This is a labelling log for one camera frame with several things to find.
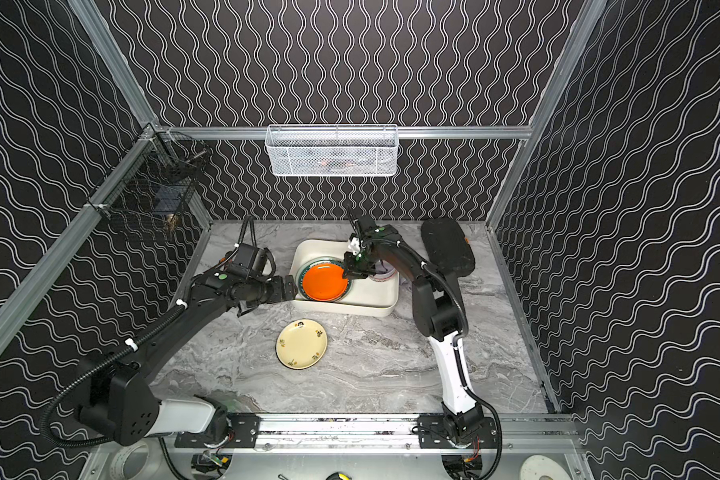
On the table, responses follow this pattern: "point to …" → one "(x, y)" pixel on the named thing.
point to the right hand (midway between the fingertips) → (347, 276)
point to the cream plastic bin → (366, 297)
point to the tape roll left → (117, 462)
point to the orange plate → (324, 281)
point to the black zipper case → (447, 247)
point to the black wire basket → (155, 180)
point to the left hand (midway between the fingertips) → (284, 289)
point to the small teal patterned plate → (308, 264)
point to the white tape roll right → (536, 466)
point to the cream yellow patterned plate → (300, 344)
